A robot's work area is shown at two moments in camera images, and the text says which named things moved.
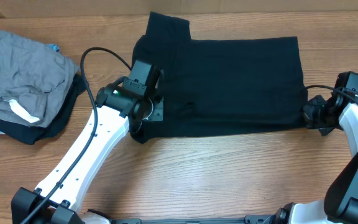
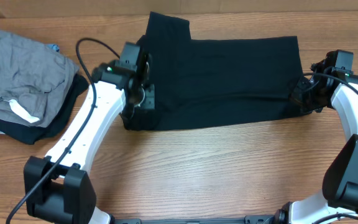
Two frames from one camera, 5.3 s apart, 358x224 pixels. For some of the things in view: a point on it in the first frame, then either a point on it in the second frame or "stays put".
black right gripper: [311, 112] → [301, 94]
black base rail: [248, 219] stays put
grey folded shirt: [22, 79] stays put
